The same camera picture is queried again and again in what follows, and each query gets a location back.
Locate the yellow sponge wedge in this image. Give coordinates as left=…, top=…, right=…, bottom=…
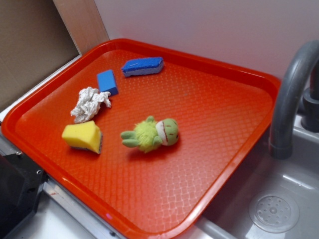
left=62, top=120, right=103, bottom=154

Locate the grey toy sink basin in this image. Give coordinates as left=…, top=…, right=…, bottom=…
left=193, top=113, right=319, bottom=239

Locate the round sink drain cover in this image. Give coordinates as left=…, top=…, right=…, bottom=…
left=248, top=190, right=300, bottom=234

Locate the orange plastic tray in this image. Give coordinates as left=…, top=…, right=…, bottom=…
left=1, top=39, right=280, bottom=239

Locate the green plush frog toy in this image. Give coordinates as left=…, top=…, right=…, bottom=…
left=120, top=116, right=179, bottom=153

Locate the dark faucet handle knob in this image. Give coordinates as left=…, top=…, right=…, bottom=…
left=301, top=63, right=319, bottom=132

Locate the small blue foam block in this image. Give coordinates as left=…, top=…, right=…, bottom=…
left=97, top=70, right=119, bottom=96

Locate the brown cardboard panel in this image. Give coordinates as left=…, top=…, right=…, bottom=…
left=0, top=0, right=79, bottom=110

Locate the grey curved faucet spout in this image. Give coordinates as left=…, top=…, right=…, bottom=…
left=269, top=40, right=319, bottom=159

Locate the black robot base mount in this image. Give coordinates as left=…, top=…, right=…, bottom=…
left=0, top=153, right=46, bottom=239

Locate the crumpled white paper towel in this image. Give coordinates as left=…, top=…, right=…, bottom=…
left=70, top=87, right=112, bottom=124

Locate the blue scrub sponge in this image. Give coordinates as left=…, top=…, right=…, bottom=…
left=121, top=57, right=164, bottom=77

